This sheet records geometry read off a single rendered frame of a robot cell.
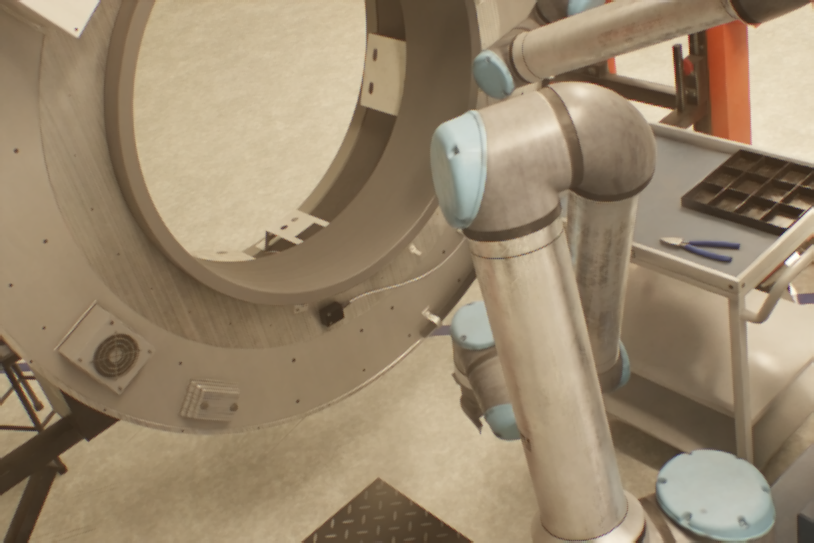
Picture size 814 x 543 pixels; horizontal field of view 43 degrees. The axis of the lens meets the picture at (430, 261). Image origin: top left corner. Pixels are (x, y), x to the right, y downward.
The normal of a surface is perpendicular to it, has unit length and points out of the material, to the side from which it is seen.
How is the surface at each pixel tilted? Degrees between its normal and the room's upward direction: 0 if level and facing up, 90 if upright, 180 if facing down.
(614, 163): 100
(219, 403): 90
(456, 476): 0
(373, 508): 0
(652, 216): 0
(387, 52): 63
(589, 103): 40
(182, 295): 90
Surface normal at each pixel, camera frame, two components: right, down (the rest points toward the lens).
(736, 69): 0.67, 0.29
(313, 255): -0.10, -0.87
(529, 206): 0.34, 0.31
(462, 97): -0.72, 0.09
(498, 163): 0.18, 0.11
